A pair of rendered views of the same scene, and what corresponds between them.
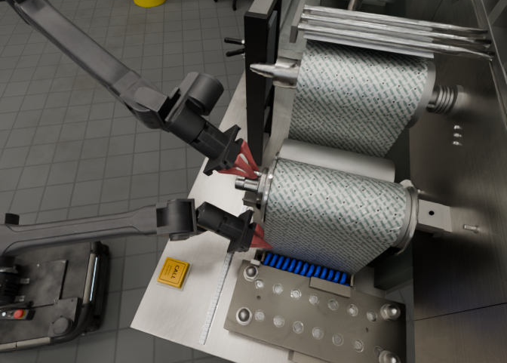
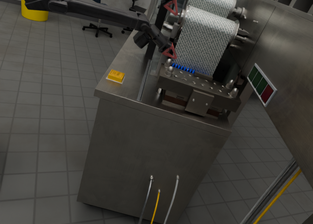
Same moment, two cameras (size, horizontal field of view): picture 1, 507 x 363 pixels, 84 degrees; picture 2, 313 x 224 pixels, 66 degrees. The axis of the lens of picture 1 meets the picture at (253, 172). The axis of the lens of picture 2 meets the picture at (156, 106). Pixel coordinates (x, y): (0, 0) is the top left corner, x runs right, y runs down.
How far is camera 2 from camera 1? 1.03 m
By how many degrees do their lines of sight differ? 31
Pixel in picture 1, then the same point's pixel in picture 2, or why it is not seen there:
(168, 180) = (48, 111)
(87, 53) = not seen: outside the picture
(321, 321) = (202, 83)
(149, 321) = (105, 88)
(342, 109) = (207, 3)
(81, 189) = not seen: outside the picture
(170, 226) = (144, 18)
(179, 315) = (123, 90)
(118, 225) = (121, 11)
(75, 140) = not seen: outside the picture
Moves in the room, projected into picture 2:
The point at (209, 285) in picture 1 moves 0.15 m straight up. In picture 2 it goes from (136, 85) to (145, 57)
